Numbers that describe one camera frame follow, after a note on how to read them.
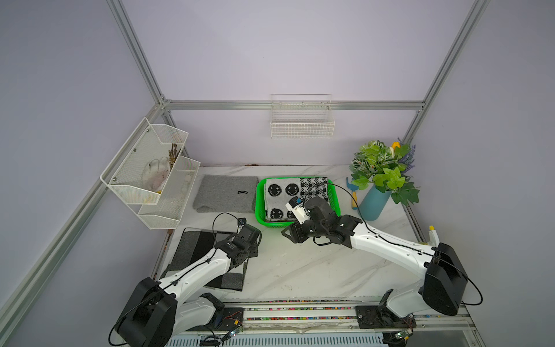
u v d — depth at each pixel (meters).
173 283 0.44
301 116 0.96
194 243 0.90
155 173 0.77
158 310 0.40
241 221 0.78
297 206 0.70
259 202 0.97
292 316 0.75
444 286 0.41
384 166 0.78
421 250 0.45
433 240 0.75
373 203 0.91
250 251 0.70
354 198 1.07
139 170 0.77
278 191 0.99
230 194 1.04
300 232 0.68
